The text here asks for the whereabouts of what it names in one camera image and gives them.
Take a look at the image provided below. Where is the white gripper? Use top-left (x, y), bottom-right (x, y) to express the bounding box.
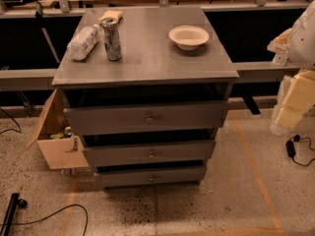
top-left (267, 29), bottom-right (291, 66)

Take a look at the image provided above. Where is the white paper bowl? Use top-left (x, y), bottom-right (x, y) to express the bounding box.
top-left (168, 26), bottom-right (210, 51)

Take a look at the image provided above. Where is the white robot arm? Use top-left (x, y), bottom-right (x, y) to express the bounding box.
top-left (267, 1), bottom-right (315, 135)

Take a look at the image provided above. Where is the silver redbull can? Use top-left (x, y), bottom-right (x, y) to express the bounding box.
top-left (101, 18), bottom-right (122, 61)

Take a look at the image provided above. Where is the middle grey drawer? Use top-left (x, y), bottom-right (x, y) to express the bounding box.
top-left (84, 140), bottom-right (216, 167)

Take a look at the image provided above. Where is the grey drawer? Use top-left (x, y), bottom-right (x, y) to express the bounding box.
top-left (64, 101), bottom-right (228, 135)
top-left (94, 165), bottom-right (206, 188)
top-left (84, 140), bottom-right (216, 167)

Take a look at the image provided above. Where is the grey drawer cabinet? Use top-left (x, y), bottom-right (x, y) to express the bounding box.
top-left (53, 7), bottom-right (238, 174)

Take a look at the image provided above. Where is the top grey drawer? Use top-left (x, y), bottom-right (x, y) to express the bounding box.
top-left (64, 101), bottom-right (228, 135)

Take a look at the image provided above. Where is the bottom grey drawer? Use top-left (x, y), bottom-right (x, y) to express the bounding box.
top-left (94, 165), bottom-right (206, 188)

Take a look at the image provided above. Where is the clear plastic water bottle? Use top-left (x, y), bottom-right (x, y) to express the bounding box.
top-left (67, 24), bottom-right (99, 61)

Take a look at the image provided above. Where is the green item in box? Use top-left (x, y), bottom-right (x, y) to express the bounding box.
top-left (50, 132), bottom-right (65, 140)

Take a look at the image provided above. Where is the open cardboard box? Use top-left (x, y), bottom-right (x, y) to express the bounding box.
top-left (26, 89), bottom-right (89, 169)

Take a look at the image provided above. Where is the black bar on floor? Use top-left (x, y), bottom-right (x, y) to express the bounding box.
top-left (0, 193), bottom-right (28, 236)

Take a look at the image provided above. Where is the black power adapter with cable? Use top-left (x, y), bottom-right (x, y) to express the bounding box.
top-left (285, 135), bottom-right (315, 167)

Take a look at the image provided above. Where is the black cable on floor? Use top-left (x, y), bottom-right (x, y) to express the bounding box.
top-left (0, 204), bottom-right (89, 236)

